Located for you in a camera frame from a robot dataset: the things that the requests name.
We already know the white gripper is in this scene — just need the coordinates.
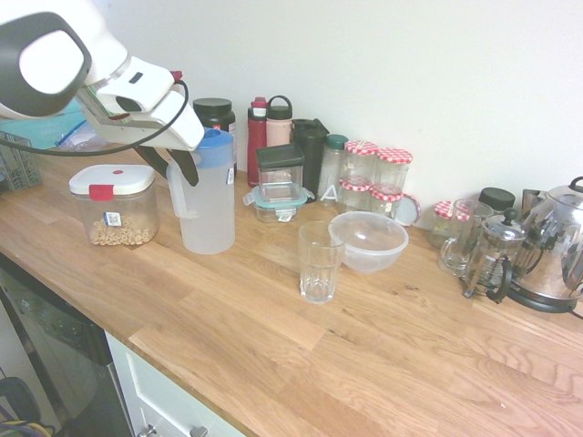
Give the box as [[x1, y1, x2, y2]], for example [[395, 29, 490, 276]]
[[77, 86, 205, 188]]

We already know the translucent pitcher with blue lid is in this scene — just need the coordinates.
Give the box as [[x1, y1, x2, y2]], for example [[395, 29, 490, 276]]
[[164, 128, 237, 255]]

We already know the dark red water bottle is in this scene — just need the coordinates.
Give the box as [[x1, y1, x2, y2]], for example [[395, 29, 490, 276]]
[[247, 95, 270, 188]]

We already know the cereal container with white lid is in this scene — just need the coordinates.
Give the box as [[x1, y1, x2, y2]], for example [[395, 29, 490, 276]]
[[68, 164, 159, 248]]

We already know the black Vega protein tub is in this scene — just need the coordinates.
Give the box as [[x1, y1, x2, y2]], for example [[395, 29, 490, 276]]
[[192, 97, 238, 174]]

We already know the clear zip bag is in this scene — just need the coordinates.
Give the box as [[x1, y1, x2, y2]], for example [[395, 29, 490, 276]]
[[54, 118, 111, 154]]

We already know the square container with black lid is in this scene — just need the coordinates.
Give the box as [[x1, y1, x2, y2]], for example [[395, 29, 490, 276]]
[[254, 142, 305, 188]]

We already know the glass container with teal clips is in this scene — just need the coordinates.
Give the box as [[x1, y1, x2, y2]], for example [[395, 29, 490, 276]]
[[242, 182, 316, 224]]

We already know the pink bottle with black cap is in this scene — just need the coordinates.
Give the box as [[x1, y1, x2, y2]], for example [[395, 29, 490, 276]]
[[265, 94, 294, 147]]

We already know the pale teal packet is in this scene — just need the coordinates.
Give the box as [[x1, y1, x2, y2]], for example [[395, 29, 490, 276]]
[[15, 102, 87, 151]]

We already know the black shaker bottle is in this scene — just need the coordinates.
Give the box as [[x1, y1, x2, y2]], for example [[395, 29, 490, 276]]
[[290, 117, 330, 188]]

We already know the grey-green plastic crate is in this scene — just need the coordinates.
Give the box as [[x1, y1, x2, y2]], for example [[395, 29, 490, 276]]
[[0, 130, 43, 192]]

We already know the clear bottle with green cap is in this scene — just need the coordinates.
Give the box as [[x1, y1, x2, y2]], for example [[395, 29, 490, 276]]
[[318, 134, 351, 208]]

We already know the clear ribbed drinking glass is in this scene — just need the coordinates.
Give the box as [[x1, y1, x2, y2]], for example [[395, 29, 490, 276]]
[[298, 220, 346, 305]]

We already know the jam jar red checkered lid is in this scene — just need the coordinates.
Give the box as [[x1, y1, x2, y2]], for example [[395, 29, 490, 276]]
[[343, 139, 380, 183], [339, 176, 373, 213], [374, 147, 414, 192], [368, 183, 405, 220]]

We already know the black glass-front appliance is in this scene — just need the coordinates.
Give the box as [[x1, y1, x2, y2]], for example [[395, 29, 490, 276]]
[[0, 252, 136, 437]]

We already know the clear plastic bowl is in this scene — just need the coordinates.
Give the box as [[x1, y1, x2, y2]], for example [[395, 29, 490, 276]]
[[327, 210, 410, 275]]

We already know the pale green cabinet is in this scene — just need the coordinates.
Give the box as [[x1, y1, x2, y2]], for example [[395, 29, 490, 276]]
[[103, 328, 250, 437]]

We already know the loose red checkered jar lid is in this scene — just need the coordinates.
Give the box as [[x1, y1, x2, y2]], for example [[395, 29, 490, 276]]
[[394, 194, 424, 228]]

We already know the small jar red checkered lid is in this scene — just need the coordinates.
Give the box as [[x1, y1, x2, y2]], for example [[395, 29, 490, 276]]
[[429, 199, 458, 250]]

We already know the clear glass mug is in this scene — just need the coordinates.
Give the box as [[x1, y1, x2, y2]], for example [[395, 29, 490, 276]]
[[437, 198, 496, 278]]

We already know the jar with black lid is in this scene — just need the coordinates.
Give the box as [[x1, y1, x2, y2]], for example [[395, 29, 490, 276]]
[[477, 186, 517, 218]]

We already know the glass French press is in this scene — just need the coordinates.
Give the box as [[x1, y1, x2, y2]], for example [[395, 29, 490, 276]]
[[463, 208, 530, 305]]

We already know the stainless steel kettle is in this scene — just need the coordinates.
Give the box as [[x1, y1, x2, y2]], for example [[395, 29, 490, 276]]
[[505, 176, 583, 314]]

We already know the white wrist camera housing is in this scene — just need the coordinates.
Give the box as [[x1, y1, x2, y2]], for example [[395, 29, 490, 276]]
[[95, 56, 184, 114]]

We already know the black camera cable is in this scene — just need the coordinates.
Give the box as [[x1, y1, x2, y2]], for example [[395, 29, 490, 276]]
[[0, 79, 190, 158]]

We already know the metal drawer handle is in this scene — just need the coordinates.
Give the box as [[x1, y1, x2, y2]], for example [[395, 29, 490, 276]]
[[143, 422, 210, 437]]

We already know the black coiled cable bundle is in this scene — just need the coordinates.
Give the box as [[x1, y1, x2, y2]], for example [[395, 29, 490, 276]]
[[0, 375, 56, 437]]

